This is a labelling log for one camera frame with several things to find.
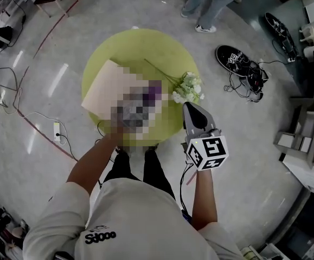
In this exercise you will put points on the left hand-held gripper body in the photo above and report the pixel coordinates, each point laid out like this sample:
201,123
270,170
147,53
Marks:
133,112

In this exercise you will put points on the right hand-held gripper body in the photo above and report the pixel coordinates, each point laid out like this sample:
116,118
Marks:
207,150

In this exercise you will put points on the purple knitted cloth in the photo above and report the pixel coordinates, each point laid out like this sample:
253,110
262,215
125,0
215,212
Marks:
152,91

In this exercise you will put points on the beige rectangular board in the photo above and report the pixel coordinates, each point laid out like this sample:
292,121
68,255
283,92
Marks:
102,91

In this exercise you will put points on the person's left forearm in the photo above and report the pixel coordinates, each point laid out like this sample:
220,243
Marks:
91,166

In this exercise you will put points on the person's right forearm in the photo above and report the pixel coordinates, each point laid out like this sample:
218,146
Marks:
204,199

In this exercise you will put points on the person's left shoe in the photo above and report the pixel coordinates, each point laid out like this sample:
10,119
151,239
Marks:
122,151

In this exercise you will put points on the person's shoe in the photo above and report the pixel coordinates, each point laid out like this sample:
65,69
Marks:
122,151
152,148

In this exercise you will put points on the person's right shoe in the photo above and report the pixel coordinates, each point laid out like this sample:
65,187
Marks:
152,148

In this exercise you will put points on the person's right leg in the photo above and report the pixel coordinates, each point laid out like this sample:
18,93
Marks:
156,172

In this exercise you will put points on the person's leg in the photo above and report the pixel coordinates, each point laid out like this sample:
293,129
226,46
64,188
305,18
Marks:
156,172
121,166

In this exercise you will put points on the person's left leg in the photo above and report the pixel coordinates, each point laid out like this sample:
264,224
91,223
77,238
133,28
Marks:
121,166

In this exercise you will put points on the white artificial flower bouquet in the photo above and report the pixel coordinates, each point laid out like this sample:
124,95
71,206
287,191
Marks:
188,87

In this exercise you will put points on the white power strip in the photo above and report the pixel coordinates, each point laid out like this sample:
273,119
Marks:
56,131

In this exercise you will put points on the white box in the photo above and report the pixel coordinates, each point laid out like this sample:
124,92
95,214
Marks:
305,144
286,141

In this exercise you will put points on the black oval board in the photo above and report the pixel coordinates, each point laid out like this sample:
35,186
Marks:
280,28
227,57

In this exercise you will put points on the person's white t-shirt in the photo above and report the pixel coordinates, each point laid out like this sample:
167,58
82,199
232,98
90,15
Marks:
135,221

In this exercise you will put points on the white cabinet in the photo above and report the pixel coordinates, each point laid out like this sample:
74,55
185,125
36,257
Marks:
306,175

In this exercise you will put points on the grey shelf unit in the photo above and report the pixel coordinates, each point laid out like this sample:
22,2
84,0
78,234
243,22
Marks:
308,126

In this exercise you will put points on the black bag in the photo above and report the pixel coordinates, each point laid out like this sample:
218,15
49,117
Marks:
0,36

